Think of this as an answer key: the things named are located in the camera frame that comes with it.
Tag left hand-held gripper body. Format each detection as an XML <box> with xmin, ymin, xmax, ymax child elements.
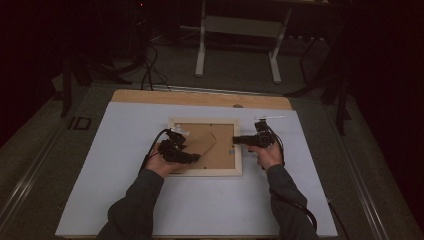
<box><xmin>158</xmin><ymin>124</ymin><xmax>190</xmax><ymax>164</ymax></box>

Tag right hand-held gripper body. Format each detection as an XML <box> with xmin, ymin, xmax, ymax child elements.
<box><xmin>251</xmin><ymin>115</ymin><xmax>286</xmax><ymax>149</ymax></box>

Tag wooden picture frame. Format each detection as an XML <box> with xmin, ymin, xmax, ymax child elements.
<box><xmin>167</xmin><ymin>116</ymin><xmax>243</xmax><ymax>178</ymax></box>

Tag person's left hand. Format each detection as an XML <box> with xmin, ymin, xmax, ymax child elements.
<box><xmin>144</xmin><ymin>150</ymin><xmax>188</xmax><ymax>180</ymax></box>

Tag person's right hand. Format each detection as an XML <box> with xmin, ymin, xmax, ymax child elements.
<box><xmin>248</xmin><ymin>141</ymin><xmax>284</xmax><ymax>172</ymax></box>

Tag white table mat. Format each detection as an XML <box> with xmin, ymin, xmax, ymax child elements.
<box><xmin>54</xmin><ymin>101</ymin><xmax>338</xmax><ymax>238</ymax></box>

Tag black metal stand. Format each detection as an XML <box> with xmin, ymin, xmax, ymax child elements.
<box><xmin>284</xmin><ymin>33</ymin><xmax>353</xmax><ymax>136</ymax></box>
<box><xmin>59</xmin><ymin>49</ymin><xmax>134</xmax><ymax>118</ymax></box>

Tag dark equipment rack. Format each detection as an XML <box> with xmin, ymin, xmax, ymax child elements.
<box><xmin>126</xmin><ymin>0</ymin><xmax>151</xmax><ymax>68</ymax></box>

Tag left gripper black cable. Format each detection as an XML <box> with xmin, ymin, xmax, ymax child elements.
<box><xmin>139</xmin><ymin>128</ymin><xmax>169</xmax><ymax>174</ymax></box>

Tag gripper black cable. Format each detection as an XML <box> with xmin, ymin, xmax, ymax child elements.
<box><xmin>264</xmin><ymin>126</ymin><xmax>351</xmax><ymax>240</ymax></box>
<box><xmin>139</xmin><ymin>128</ymin><xmax>169</xmax><ymax>174</ymax></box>

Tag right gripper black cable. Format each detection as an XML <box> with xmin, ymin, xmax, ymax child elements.
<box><xmin>264</xmin><ymin>126</ymin><xmax>351</xmax><ymax>240</ymax></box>

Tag black floor cables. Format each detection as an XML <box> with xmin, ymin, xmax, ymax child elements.
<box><xmin>139</xmin><ymin>43</ymin><xmax>173</xmax><ymax>92</ymax></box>

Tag black rectangular floor bracket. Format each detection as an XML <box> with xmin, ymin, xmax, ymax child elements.
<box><xmin>68</xmin><ymin>116</ymin><xmax>93</xmax><ymax>131</ymax></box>

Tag metal floor rail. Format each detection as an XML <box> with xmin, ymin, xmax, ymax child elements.
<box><xmin>324</xmin><ymin>106</ymin><xmax>391</xmax><ymax>240</ymax></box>
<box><xmin>0</xmin><ymin>126</ymin><xmax>73</xmax><ymax>228</ymax></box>

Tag white metal desk frame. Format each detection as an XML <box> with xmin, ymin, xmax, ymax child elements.
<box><xmin>194</xmin><ymin>0</ymin><xmax>329</xmax><ymax>84</ymax></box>

